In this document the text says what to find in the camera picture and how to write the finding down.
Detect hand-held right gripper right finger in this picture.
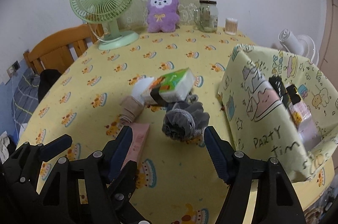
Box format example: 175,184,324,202
204,126,307,224

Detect yellow printed tablecloth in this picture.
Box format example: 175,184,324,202
16,24,334,224

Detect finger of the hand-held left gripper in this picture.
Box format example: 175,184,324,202
8,134,73,187
106,160,152,224

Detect wooden bed headboard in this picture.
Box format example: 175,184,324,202
23,23,106,75

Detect pile of clothes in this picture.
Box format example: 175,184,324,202
0,131,16,161

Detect white floor fan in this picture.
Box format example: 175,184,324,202
278,28,320,66

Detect black cloth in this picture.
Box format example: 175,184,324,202
38,69,62,104

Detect glass jar with handle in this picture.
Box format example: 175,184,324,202
194,0,219,33

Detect grey plaid pillow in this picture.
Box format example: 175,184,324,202
11,73,43,124

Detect wall socket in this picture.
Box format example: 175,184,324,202
7,60,21,76

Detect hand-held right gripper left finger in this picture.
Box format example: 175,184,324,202
59,126,134,224

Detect yellow cartoon printed box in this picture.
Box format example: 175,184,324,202
218,44,338,183

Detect grey socks bundle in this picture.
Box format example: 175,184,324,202
162,94,210,144

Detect cotton swab container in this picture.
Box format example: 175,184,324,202
224,17,239,35

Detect green tissue pack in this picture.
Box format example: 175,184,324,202
158,68,196,102

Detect clear pink pen packet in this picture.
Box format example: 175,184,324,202
290,104,321,150

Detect colourful cartoon packet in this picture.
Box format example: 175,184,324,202
286,84,309,124

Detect white soft roll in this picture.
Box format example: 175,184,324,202
131,77,155,104

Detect beige socks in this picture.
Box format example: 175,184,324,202
119,96,144,124

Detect black plastic bag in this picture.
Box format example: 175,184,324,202
268,75,288,108

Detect white orange packet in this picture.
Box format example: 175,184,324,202
143,76,169,108

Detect purple plush toy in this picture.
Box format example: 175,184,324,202
146,0,181,33

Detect pink tube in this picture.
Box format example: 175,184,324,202
120,123,150,172

